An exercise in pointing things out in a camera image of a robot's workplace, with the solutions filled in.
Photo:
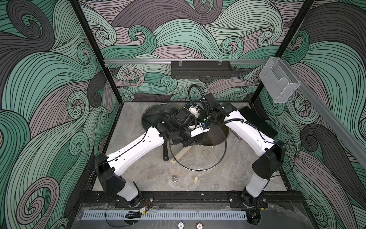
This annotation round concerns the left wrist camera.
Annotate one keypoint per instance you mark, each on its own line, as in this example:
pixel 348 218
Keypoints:
pixel 197 130

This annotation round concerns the black frame post right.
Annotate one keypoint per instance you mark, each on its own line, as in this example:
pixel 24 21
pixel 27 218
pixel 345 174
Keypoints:
pixel 287 40

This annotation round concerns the aluminium rail right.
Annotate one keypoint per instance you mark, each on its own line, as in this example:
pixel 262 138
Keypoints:
pixel 319 96

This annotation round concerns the small metal knob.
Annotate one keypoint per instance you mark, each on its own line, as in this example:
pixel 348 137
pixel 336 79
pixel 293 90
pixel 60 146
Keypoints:
pixel 174 178

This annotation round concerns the black frame post left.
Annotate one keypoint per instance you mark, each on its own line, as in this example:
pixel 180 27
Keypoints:
pixel 87 30

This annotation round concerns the glass pot lid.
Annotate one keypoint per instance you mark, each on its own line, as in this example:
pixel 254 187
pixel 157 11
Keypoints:
pixel 202 158

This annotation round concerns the aluminium rail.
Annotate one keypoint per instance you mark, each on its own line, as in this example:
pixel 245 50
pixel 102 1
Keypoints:
pixel 146 61
pixel 319 96

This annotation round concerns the aluminium rail back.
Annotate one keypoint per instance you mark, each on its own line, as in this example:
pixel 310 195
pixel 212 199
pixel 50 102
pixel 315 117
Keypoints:
pixel 146 61

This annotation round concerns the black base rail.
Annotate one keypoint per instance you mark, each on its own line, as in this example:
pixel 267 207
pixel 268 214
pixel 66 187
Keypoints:
pixel 233 199

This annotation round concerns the black wall shelf tray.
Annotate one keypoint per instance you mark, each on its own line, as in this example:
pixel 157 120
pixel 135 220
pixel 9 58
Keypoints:
pixel 201 70

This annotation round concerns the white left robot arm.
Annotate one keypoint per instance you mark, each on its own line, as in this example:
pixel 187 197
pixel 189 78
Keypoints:
pixel 182 125

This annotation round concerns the black frame post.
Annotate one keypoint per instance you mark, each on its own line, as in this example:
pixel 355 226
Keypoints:
pixel 287 40
pixel 87 30

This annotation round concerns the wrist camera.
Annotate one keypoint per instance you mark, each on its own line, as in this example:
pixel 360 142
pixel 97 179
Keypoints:
pixel 193 108
pixel 197 130

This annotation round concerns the white slotted cable duct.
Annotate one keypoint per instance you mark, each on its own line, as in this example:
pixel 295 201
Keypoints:
pixel 167 214

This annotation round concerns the black frying pan with lid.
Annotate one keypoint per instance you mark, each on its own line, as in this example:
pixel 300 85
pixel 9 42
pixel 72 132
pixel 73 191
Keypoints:
pixel 152 117

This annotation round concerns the brown wok with wooden handle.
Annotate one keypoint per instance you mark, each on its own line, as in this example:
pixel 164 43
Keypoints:
pixel 216 136

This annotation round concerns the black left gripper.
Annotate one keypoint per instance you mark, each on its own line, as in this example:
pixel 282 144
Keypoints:
pixel 190 141

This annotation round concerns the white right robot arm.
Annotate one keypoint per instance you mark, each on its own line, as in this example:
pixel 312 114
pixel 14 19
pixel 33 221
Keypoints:
pixel 247 125

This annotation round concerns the clear plastic wall bin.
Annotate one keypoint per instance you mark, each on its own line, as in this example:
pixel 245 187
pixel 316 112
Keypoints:
pixel 279 79

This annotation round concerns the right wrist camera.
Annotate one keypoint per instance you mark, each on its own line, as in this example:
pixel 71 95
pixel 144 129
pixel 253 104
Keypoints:
pixel 193 108

